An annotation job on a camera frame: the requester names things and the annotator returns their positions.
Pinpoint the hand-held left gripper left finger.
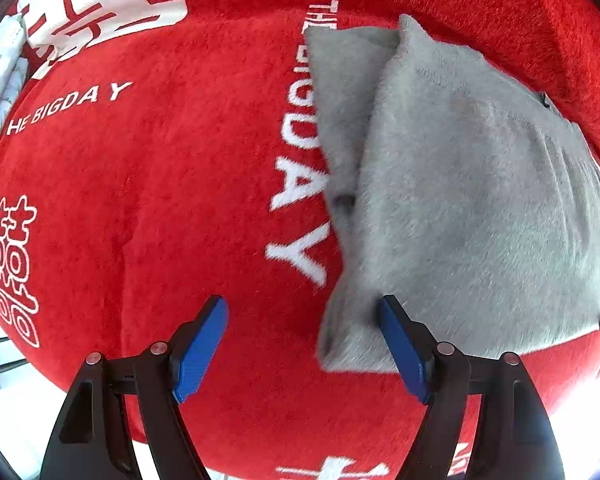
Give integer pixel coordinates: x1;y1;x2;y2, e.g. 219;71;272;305
40;296;229;480

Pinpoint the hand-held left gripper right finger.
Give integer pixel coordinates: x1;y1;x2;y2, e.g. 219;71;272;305
377;295;566;480

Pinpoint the grey knit sweater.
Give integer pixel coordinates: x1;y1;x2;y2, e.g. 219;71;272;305
304;14;600;373

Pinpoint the red printed blanket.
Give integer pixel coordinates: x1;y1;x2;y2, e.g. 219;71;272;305
0;0;600;480

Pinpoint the white floral cloth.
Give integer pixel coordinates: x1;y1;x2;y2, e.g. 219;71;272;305
0;12;28;161

